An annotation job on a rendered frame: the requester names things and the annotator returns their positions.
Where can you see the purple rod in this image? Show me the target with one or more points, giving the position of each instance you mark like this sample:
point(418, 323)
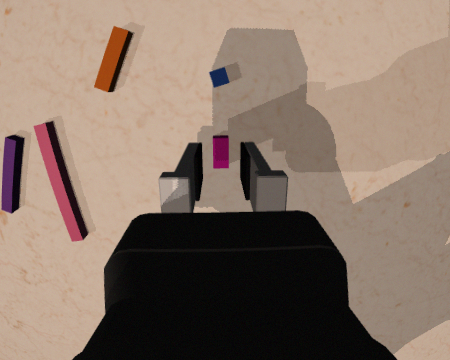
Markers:
point(11, 175)

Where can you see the small blue cube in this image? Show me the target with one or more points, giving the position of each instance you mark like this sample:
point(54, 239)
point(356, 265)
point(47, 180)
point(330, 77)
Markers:
point(219, 77)

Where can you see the orange rod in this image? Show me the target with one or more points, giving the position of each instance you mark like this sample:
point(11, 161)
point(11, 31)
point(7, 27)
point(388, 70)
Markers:
point(113, 59)

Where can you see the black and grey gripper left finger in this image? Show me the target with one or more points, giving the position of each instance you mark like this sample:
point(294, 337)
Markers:
point(180, 189)

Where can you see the pink rod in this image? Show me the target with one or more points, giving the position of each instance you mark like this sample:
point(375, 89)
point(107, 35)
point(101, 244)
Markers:
point(58, 175)

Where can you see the magenta rod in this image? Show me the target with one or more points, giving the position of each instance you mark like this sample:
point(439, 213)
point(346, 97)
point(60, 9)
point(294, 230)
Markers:
point(221, 151)

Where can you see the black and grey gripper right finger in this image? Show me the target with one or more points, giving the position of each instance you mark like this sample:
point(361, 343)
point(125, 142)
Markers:
point(266, 188)

